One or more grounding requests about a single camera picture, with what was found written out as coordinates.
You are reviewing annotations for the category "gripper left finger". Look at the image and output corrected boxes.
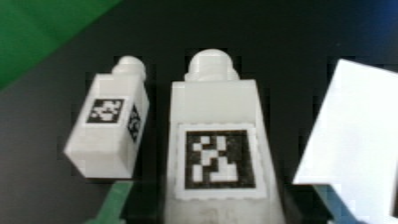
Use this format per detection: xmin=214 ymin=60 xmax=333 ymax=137
xmin=84 ymin=181 xmax=134 ymax=224

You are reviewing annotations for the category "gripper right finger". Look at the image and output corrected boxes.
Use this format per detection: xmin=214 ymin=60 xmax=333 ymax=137
xmin=314 ymin=185 xmax=369 ymax=224

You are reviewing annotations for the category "white table leg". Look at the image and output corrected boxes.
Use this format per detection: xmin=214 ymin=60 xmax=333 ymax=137
xmin=65 ymin=56 xmax=150 ymax=179
xmin=164 ymin=49 xmax=287 ymax=224

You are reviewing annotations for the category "white marker tag plate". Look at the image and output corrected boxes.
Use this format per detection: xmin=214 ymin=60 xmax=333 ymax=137
xmin=294 ymin=60 xmax=398 ymax=224

